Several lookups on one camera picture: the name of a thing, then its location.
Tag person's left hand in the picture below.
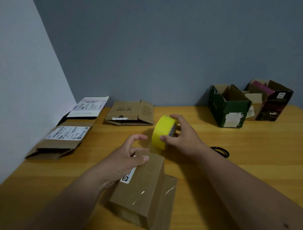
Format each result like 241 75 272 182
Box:
89 134 150 190

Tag person's right hand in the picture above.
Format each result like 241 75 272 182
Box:
160 114 209 159

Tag yellow tape roll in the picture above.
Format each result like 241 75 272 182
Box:
151 115 178 151

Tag brown carton with label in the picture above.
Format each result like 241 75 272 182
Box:
108 150 178 230

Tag black scissors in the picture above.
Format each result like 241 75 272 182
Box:
210 146 230 159

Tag green box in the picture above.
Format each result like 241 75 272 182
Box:
208 84 252 129

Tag plain brown carton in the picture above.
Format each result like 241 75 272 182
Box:
105 100 155 126

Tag black box white label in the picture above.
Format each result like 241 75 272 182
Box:
56 96 110 126

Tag small brown cardboard box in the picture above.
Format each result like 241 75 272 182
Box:
242 91 264 121

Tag pink and black carton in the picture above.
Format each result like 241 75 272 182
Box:
245 79 294 122

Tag person's right forearm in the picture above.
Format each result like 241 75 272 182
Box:
195 147 303 230

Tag person's left forearm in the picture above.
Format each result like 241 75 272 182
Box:
14 169 107 230

